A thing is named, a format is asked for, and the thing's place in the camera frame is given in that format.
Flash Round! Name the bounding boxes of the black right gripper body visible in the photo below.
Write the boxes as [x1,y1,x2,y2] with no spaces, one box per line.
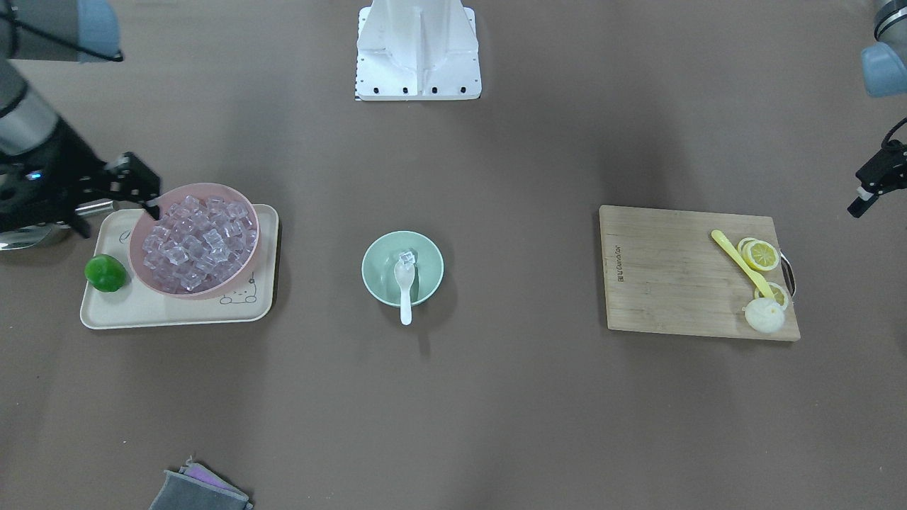
[1,119,106,232]

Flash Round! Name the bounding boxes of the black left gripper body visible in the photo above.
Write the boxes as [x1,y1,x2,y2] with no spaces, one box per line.
[855,140,906,203]

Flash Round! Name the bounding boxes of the white ceramic spoon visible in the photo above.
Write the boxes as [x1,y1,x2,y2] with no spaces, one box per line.
[394,261,417,326]

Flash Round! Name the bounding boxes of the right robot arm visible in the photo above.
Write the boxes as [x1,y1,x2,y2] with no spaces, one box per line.
[1,1,162,251]

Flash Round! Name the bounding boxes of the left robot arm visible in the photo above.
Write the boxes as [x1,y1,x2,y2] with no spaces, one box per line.
[847,1,906,217]

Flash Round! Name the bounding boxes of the metal ice scoop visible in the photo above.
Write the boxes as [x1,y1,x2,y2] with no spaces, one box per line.
[1,199,119,251]

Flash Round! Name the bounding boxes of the pile of clear ice cubes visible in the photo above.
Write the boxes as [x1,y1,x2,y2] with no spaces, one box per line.
[140,195,259,294]

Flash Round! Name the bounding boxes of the pink bowl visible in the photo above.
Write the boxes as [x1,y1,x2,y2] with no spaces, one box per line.
[128,183,261,300]

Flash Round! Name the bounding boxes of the mint green bowl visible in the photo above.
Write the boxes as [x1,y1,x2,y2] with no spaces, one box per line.
[361,230,445,307]

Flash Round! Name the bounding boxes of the green lime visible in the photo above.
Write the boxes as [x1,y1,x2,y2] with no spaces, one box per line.
[82,253,129,293]

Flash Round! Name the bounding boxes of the cream plastic tray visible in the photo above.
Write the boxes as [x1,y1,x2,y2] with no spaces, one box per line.
[79,204,281,330]

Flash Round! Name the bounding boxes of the lemon slices stack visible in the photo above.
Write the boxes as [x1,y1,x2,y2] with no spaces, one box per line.
[736,237,781,272]

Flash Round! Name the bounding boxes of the lemon slice upper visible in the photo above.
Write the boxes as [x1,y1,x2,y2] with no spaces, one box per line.
[746,282,791,314]

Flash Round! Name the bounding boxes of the yellow plastic knife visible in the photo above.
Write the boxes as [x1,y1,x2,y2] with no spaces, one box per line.
[709,229,774,298]

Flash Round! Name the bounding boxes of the wooden cutting board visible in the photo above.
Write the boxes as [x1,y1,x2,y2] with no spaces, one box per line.
[599,205,801,342]

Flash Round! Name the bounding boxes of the grey folded cloth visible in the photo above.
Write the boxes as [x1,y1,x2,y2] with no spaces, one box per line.
[149,459,254,509]

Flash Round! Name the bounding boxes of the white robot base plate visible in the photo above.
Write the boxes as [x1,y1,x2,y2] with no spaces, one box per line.
[354,1,483,101]

